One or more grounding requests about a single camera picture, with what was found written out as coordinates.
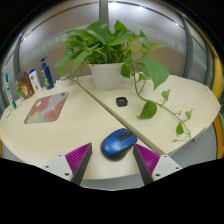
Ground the small black square object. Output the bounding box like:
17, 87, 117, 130
115, 96, 129, 108

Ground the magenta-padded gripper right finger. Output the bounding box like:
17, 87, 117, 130
132, 143, 183, 186

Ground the brown carton box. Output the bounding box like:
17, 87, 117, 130
17, 70, 35, 100

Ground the white bottle with blue cap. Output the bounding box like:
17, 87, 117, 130
28, 68, 43, 94

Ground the floral pastel mouse pad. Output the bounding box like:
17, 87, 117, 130
23, 91, 70, 125

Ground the blue computer mouse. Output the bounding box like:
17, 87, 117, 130
100, 128, 138, 160

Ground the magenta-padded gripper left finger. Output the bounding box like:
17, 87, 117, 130
40, 142, 93, 186

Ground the clear bottle with green label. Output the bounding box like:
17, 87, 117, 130
14, 80, 24, 99

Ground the dark blue pump bottle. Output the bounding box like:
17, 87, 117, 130
40, 56, 55, 90

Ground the green plant in white pot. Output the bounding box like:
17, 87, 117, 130
53, 19, 194, 143

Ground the tall white green tube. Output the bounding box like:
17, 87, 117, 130
3, 73, 18, 110

